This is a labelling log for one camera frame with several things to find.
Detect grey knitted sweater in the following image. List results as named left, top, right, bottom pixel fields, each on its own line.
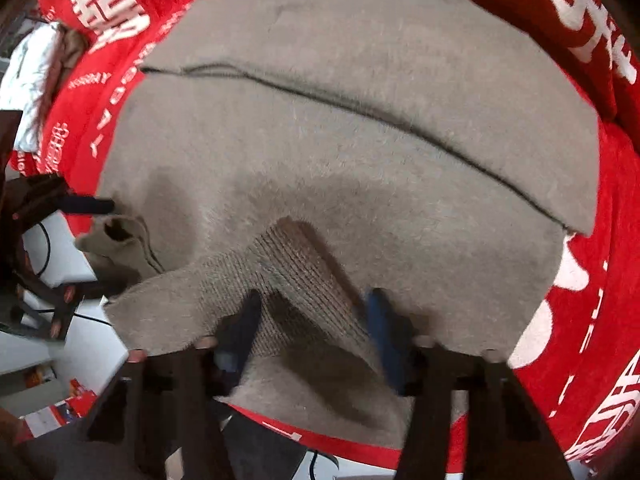
left=78, top=0, right=599, bottom=448

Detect white pink patterned cloth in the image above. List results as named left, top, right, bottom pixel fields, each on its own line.
left=1, top=22, right=89, bottom=153

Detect red blanket with white print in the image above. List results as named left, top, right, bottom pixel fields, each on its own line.
left=10, top=0, right=639, bottom=462

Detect black cable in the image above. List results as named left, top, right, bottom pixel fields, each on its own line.
left=14, top=219, right=114, bottom=328

